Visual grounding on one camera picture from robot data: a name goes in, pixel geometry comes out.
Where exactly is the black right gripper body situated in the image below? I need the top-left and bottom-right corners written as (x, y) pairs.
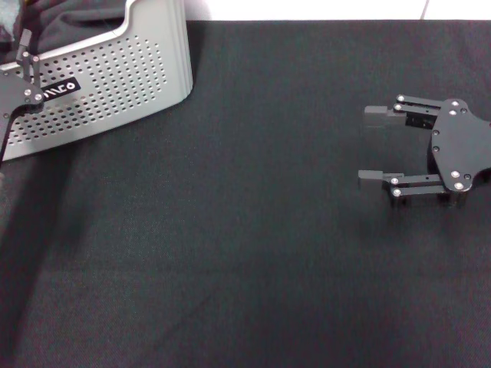
top-left (425, 97), bottom-right (491, 210)

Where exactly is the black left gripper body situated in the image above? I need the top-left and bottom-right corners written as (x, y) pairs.
top-left (0, 71), bottom-right (44, 163)

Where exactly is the grey perforated storage box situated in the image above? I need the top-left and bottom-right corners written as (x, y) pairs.
top-left (0, 0), bottom-right (193, 162)

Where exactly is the black tablecloth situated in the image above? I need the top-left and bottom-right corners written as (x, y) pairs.
top-left (0, 18), bottom-right (491, 368)

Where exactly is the dark grey crumpled cloth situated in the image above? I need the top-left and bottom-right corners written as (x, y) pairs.
top-left (0, 0), bottom-right (133, 64)

